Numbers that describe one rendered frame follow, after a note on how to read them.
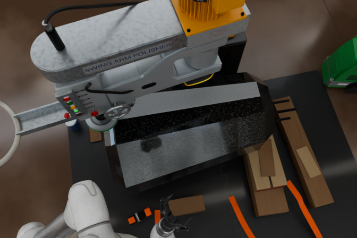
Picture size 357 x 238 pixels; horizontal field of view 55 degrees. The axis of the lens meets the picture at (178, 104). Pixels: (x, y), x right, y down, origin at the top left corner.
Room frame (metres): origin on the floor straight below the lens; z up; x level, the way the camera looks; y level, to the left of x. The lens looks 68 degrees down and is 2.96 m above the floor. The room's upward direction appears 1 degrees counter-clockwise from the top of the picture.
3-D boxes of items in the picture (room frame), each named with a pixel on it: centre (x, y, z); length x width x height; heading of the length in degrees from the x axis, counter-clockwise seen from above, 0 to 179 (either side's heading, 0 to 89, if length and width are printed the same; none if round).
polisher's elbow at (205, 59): (1.00, -0.13, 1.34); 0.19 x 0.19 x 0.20
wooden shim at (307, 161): (0.62, -1.06, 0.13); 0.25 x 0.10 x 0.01; 19
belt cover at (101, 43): (0.90, 0.16, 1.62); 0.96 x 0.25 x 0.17; 108
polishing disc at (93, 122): (0.80, 0.50, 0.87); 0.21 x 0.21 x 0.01
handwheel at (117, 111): (0.72, 0.34, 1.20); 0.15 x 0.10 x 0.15; 108
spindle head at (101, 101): (0.82, 0.42, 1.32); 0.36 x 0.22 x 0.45; 108
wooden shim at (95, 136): (0.99, 0.75, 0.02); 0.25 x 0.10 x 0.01; 11
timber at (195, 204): (0.30, -0.04, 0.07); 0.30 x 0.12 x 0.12; 98
